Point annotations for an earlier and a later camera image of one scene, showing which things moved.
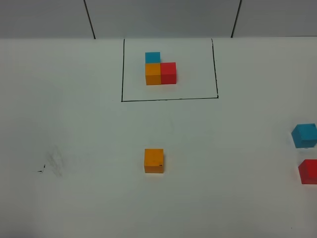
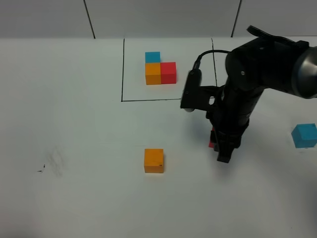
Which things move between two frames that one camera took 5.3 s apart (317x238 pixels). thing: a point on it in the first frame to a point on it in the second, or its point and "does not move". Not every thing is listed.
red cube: x=308 y=171 to x=212 y=140
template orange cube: x=153 y=74 does not move
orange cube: x=154 y=160 does not move
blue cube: x=304 y=135 does not move
